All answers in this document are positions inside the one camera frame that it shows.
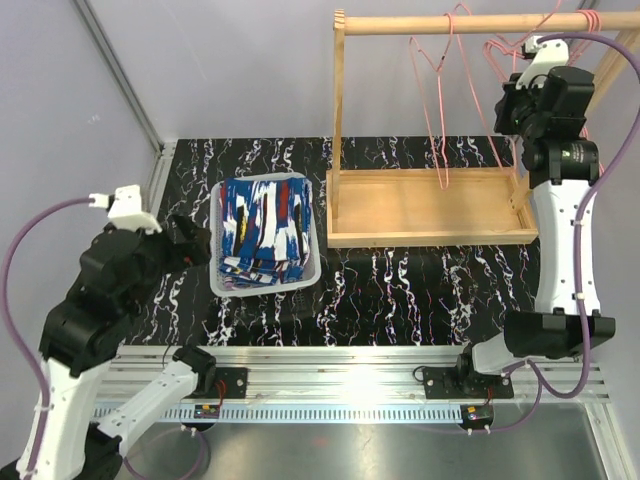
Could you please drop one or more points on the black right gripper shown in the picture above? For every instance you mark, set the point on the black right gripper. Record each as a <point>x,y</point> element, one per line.
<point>502,125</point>

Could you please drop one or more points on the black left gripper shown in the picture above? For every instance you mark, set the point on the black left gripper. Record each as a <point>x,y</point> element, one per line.
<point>196,251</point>

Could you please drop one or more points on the blue patterned trousers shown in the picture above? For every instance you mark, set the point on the blue patterned trousers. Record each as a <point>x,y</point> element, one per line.
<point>265,231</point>

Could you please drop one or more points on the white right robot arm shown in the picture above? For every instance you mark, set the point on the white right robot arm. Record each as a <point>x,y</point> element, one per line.
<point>547,111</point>

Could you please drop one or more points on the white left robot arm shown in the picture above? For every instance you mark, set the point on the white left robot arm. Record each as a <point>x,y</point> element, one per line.
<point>80,339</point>

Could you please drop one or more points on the white perforated plastic basket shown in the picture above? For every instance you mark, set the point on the white perforated plastic basket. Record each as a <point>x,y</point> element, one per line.
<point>221,288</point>

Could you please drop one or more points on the wooden clothes rack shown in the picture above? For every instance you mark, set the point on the wooden clothes rack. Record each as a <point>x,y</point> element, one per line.
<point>407,207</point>

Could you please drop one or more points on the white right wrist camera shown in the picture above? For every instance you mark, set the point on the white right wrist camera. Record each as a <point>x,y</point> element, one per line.
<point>544,56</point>

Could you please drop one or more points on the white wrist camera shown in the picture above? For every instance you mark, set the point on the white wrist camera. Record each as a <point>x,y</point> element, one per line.
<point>544,56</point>
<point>125,210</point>

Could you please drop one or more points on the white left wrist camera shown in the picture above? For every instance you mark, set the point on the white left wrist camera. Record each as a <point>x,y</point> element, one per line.
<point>125,210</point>

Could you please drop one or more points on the aluminium corner frame post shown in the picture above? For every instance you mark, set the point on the aluminium corner frame post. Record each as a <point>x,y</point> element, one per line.
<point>89,19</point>

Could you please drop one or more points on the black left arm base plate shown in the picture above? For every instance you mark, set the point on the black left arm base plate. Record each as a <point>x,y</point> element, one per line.
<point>222,382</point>

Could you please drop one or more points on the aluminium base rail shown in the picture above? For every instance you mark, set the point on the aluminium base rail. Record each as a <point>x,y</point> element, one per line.
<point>321,384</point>

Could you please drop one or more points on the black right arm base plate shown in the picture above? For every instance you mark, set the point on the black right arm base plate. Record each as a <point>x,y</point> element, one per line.
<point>448,383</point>

